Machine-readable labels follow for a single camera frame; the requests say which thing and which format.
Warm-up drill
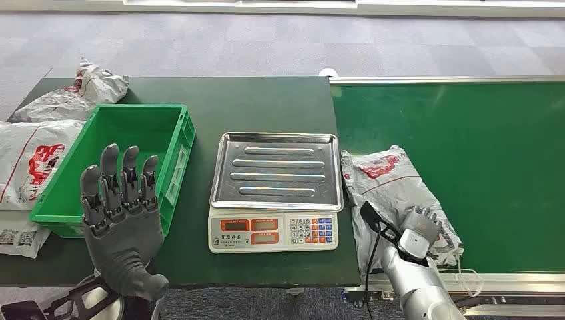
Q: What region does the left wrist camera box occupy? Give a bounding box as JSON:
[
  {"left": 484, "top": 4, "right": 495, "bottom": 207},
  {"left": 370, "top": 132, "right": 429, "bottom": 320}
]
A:
[{"left": 0, "top": 300, "right": 48, "bottom": 320}]

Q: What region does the steel scale tray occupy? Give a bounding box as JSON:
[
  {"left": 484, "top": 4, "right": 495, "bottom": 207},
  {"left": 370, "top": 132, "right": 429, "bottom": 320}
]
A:
[{"left": 209, "top": 131, "right": 344, "bottom": 213}]

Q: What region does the large white red-print mailer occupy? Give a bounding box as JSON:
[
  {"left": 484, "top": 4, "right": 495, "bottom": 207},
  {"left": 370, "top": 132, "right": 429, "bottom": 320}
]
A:
[{"left": 0, "top": 120, "right": 86, "bottom": 212}]

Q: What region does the green conveyor belt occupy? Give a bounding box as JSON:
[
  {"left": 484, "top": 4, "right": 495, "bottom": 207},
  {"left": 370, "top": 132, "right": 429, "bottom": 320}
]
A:
[{"left": 330, "top": 82, "right": 565, "bottom": 275}]

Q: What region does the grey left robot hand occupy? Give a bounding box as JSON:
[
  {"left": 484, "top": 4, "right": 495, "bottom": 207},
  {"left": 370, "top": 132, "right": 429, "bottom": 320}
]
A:
[{"left": 79, "top": 143, "right": 169, "bottom": 301}]

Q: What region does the white mailer package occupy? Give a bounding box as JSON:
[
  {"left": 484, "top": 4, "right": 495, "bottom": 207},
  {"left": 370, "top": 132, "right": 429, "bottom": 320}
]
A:
[
  {"left": 340, "top": 145, "right": 484, "bottom": 297},
  {"left": 9, "top": 57, "right": 131, "bottom": 123}
]

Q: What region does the green plastic crate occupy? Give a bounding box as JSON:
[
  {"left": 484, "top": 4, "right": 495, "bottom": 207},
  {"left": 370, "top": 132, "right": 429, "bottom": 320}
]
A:
[{"left": 29, "top": 103, "right": 197, "bottom": 239}]

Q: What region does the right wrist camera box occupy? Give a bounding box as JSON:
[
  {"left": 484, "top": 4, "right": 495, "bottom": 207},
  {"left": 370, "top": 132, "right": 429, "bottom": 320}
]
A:
[{"left": 360, "top": 201, "right": 382, "bottom": 231}]

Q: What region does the white electronic scale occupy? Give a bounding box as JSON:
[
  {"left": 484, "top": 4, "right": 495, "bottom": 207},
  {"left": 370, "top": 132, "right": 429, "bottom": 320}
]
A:
[{"left": 207, "top": 206, "right": 340, "bottom": 255}]

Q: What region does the white mailer with QR codes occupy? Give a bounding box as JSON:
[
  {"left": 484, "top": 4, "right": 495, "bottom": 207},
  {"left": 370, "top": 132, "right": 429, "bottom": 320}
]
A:
[{"left": 0, "top": 209, "right": 52, "bottom": 260}]

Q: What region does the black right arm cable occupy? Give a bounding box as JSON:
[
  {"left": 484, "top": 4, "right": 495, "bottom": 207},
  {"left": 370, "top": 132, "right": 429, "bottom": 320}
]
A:
[{"left": 363, "top": 223, "right": 383, "bottom": 320}]

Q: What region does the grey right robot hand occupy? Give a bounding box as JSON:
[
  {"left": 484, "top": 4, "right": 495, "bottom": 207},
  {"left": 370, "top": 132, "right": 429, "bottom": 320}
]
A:
[{"left": 402, "top": 206, "right": 442, "bottom": 245}]

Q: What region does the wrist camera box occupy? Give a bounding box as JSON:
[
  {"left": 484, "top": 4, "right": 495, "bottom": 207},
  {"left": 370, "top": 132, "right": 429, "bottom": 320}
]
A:
[
  {"left": 0, "top": 300, "right": 48, "bottom": 320},
  {"left": 360, "top": 201, "right": 382, "bottom": 231}
]

